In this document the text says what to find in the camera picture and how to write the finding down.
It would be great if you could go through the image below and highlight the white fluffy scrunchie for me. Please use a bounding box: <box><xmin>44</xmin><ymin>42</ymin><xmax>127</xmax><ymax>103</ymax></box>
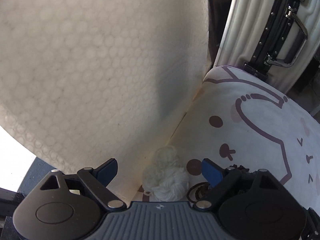
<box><xmin>142</xmin><ymin>145</ymin><xmax>189</xmax><ymax>202</ymax></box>

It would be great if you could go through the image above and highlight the cream ribbed suitcase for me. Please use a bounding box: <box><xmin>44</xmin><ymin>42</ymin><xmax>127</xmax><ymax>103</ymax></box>
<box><xmin>214</xmin><ymin>0</ymin><xmax>319</xmax><ymax>93</ymax></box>

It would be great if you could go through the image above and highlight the white cartoon bed sheet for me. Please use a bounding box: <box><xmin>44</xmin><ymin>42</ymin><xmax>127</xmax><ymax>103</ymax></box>
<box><xmin>168</xmin><ymin>66</ymin><xmax>319</xmax><ymax>211</ymax></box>

